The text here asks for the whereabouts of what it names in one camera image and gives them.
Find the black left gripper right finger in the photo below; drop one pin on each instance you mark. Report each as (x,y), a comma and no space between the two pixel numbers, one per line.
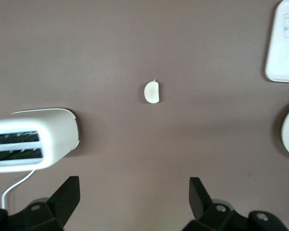
(200,207)

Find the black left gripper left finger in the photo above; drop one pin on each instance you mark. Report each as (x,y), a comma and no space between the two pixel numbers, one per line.
(62,204)

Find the white steamed bun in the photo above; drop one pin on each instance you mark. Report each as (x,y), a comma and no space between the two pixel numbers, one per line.
(151,92)

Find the cream rabbit print tray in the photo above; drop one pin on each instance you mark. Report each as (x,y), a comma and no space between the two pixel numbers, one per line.
(284,55)

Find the cream two-slot toaster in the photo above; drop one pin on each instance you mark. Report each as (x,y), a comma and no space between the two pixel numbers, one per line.
(55,134)

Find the brown table mat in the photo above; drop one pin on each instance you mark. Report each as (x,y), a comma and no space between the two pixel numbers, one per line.
(135,38)

